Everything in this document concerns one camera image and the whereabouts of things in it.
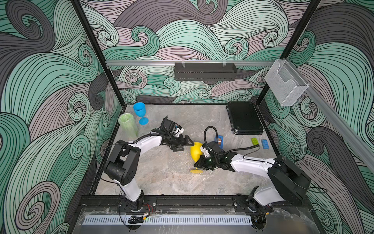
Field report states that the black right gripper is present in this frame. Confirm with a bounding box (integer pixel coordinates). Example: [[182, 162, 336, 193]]
[[193, 154, 220, 170]]

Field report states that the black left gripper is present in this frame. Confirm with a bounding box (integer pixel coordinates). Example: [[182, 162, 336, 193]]
[[167, 135, 194, 152]]

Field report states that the yellow plastic wine glass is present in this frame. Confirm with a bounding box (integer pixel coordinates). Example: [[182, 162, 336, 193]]
[[190, 142, 203, 174]]

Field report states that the blue tape dispenser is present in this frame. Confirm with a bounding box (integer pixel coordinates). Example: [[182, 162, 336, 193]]
[[215, 135, 224, 149]]

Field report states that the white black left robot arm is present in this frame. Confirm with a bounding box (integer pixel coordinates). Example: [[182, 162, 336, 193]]
[[103, 116, 194, 211]]

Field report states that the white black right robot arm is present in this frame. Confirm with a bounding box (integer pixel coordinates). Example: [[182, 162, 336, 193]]
[[194, 141, 311, 210]]

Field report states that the blue plastic wine glass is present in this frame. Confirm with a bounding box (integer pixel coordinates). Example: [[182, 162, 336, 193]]
[[133, 102, 149, 125]]

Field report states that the green toy brick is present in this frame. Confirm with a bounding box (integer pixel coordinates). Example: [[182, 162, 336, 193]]
[[251, 137, 259, 146]]

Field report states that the black hard case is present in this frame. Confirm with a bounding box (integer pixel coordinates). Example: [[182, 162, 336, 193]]
[[226, 101, 264, 136]]

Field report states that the blue toy brick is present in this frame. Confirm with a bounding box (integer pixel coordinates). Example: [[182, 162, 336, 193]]
[[261, 139, 269, 149]]

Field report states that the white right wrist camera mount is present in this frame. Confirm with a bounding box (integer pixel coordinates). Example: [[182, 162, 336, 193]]
[[200, 147, 210, 158]]

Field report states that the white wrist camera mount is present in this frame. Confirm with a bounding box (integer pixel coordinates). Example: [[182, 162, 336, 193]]
[[200, 147, 210, 158], [173, 126, 184, 137]]

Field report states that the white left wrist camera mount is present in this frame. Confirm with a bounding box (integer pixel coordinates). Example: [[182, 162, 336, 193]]
[[173, 126, 184, 137]]

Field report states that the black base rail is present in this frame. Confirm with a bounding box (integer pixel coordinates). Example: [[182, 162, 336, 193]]
[[79, 195, 296, 214]]

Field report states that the black wall tray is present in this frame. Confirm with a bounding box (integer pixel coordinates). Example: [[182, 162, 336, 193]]
[[174, 62, 238, 82]]

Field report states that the clear acrylic wall box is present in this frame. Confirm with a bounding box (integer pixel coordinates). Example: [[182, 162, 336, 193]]
[[265, 59, 309, 107]]

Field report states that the white slotted cable duct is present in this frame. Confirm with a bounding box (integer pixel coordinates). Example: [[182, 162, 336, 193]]
[[82, 214, 252, 226]]

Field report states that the black frame post right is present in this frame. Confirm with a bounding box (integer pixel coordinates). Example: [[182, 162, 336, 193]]
[[255, 1, 320, 107]]

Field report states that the black frame post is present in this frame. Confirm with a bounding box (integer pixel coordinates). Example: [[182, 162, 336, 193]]
[[255, 1, 320, 107], [71, 0, 127, 108]]

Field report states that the black frame post left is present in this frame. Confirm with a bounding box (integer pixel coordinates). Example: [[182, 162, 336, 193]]
[[71, 0, 127, 108]]

